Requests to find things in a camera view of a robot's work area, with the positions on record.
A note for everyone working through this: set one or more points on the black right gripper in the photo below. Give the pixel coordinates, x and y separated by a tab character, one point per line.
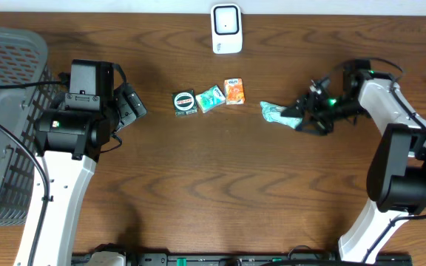
319	125

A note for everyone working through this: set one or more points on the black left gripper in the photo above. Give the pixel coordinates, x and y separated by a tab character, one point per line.
127	111

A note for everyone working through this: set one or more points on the teal long snack packet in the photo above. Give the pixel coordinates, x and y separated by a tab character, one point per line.
272	113

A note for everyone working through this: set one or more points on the green round-logo box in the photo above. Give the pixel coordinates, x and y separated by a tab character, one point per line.
184	103

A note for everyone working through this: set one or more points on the orange small tissue pack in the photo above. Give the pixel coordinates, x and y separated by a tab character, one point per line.
234	92

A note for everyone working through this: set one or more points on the teal small tissue pack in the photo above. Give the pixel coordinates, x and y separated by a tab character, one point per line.
210	99

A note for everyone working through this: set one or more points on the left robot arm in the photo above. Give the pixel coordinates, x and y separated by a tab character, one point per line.
69	139

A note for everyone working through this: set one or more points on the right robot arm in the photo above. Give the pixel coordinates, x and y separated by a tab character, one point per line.
396	180

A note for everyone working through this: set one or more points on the white barcode scanner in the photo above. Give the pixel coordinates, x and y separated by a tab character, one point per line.
227	32

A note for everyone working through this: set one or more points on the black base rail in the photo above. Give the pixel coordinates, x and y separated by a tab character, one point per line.
115	255

